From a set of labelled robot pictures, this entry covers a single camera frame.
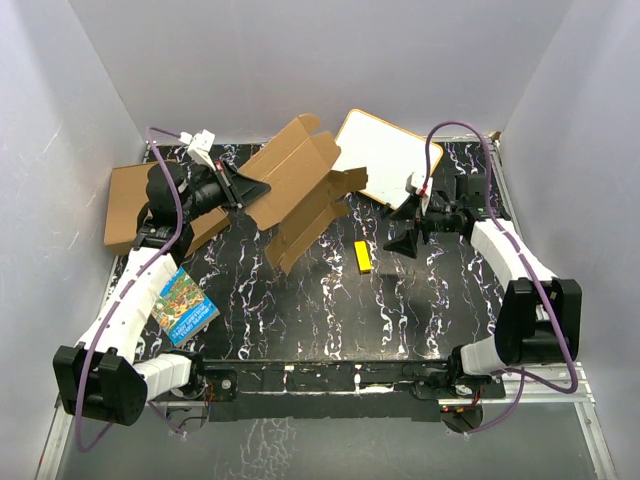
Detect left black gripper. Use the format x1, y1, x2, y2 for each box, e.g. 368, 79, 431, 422
178, 159, 271, 223

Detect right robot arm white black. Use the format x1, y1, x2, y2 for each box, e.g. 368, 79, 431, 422
384, 173, 582, 397

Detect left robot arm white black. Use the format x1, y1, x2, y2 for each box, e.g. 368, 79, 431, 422
53, 161, 271, 426

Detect flat cardboard box under large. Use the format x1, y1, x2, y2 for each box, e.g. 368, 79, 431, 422
185, 208, 230, 257

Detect large closed cardboard box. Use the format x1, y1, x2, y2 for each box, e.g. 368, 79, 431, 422
104, 162, 156, 255

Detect yellow rectangular block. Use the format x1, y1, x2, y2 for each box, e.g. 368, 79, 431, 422
354, 240, 372, 274

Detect white board orange rim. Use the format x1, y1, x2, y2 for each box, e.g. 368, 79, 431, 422
333, 109, 443, 209

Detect colourful children's book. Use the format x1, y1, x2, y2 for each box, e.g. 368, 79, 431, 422
151, 267, 220, 348

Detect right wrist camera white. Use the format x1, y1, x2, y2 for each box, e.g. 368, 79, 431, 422
405, 172, 433, 214

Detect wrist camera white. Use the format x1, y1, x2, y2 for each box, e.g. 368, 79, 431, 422
179, 129, 215, 169
405, 172, 433, 214

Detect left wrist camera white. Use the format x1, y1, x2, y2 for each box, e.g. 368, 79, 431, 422
179, 129, 215, 169

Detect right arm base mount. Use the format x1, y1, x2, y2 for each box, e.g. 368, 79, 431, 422
410, 346, 506, 399

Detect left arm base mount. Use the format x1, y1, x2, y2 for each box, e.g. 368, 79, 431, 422
154, 370, 238, 404

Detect aluminium frame rail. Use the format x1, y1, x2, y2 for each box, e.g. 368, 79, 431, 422
37, 361, 617, 479

